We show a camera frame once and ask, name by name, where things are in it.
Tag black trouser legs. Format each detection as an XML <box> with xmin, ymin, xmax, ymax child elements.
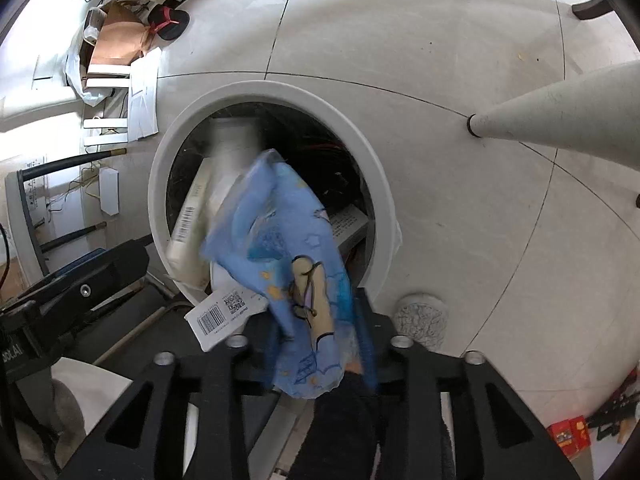
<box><xmin>288</xmin><ymin>372</ymin><xmax>388</xmax><ymax>479</ymax></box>

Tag right grey fuzzy slipper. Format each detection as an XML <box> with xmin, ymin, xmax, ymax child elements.
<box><xmin>393</xmin><ymin>292</ymin><xmax>449</xmax><ymax>351</ymax></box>

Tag white flat paper sheet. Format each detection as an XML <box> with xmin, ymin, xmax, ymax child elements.
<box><xmin>127</xmin><ymin>48</ymin><xmax>163</xmax><ymax>143</ymax></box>

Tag white box with colour stripes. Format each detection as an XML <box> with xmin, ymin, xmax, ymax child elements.
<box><xmin>330</xmin><ymin>205</ymin><xmax>369</xmax><ymax>252</ymax></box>

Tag white table leg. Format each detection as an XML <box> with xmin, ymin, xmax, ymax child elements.
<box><xmin>468</xmin><ymin>61</ymin><xmax>639</xmax><ymax>169</ymax></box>

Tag blue cartoon plastic bag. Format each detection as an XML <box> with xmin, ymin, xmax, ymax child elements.
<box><xmin>201</xmin><ymin>150</ymin><xmax>356</xmax><ymax>399</ymax></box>

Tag dark wooden chair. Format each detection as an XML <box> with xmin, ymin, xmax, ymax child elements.
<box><xmin>572</xmin><ymin>0</ymin><xmax>613</xmax><ymax>21</ymax></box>

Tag long white toothpaste box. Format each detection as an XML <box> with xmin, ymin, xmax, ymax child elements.
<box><xmin>164</xmin><ymin>117</ymin><xmax>271</xmax><ymax>354</ymax></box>

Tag white round trash bin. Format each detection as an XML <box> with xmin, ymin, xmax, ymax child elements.
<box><xmin>147</xmin><ymin>79</ymin><xmax>404</xmax><ymax>307</ymax></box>

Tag brown paper bag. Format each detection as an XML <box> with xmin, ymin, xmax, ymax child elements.
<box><xmin>79</xmin><ymin>1</ymin><xmax>152</xmax><ymax>91</ymax></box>

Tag black red flip-flop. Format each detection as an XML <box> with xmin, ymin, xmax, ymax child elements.
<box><xmin>148</xmin><ymin>6</ymin><xmax>190</xmax><ymax>41</ymax></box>

